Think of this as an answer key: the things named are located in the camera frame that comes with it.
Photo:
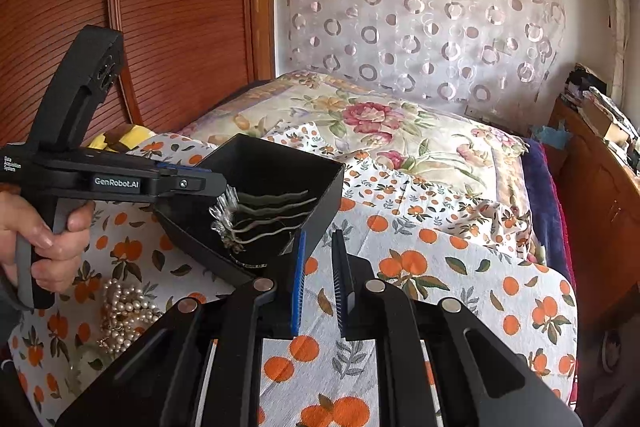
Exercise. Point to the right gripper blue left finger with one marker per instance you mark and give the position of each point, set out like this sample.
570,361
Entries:
297,281

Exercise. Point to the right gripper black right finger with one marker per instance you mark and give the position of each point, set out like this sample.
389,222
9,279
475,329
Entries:
344,291

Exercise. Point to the silver ornate hair comb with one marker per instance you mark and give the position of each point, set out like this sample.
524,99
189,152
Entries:
241,219

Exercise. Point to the black square jewelry box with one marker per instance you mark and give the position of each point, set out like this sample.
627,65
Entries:
272,192

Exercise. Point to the person's left hand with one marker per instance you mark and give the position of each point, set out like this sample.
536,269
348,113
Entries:
60,253

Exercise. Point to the yellow striped plush toy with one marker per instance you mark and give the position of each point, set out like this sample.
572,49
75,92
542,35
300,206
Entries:
122,138

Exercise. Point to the pale green jade bangle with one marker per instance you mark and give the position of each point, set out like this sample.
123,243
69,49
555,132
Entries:
87,363

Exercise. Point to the dark blue blanket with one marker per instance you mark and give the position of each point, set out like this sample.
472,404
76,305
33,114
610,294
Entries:
548,217

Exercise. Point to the red-brown wooden wardrobe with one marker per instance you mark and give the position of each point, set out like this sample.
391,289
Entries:
183,57

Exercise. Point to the teal cloth item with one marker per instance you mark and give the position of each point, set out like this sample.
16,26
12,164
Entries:
557,138

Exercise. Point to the wooden sideboard cabinet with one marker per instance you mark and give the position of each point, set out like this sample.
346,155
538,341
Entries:
600,199

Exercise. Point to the circle pattern sheer curtain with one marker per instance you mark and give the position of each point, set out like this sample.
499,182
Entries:
490,58

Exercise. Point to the clutter pile on cabinet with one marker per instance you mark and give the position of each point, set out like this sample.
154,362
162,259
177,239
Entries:
585,93

